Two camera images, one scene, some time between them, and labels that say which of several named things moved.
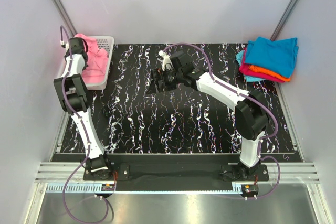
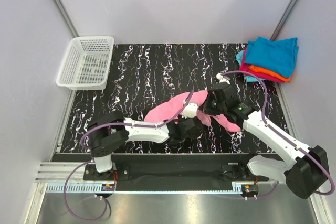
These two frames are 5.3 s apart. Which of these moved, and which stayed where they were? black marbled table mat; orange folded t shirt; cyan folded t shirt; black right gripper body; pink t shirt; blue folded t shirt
Moved: pink t shirt; black right gripper body
Stayed: blue folded t shirt; orange folded t shirt; black marbled table mat; cyan folded t shirt
